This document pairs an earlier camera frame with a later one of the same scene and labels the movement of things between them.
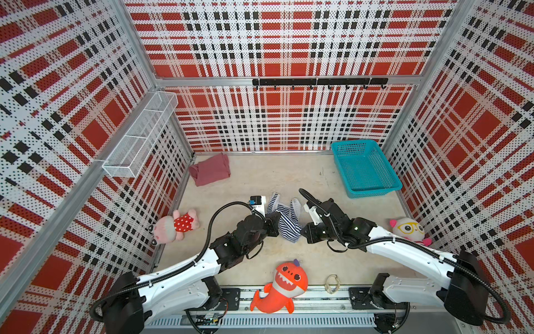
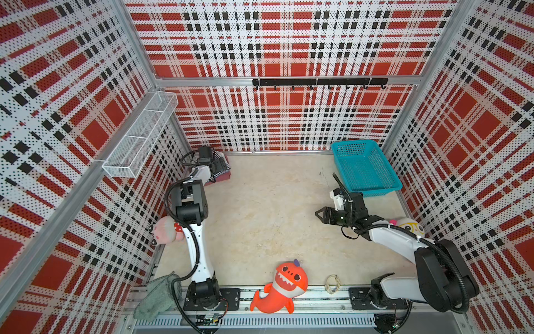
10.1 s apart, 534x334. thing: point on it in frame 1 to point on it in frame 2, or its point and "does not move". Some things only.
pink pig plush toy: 167,229 does not move
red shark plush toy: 290,281 does not move
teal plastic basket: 364,169 does not move
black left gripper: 272,223 to 220,164
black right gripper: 310,237 to 328,215
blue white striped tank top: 289,226 to 217,155
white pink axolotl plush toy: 410,229 does not move
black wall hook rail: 321,81 does not move
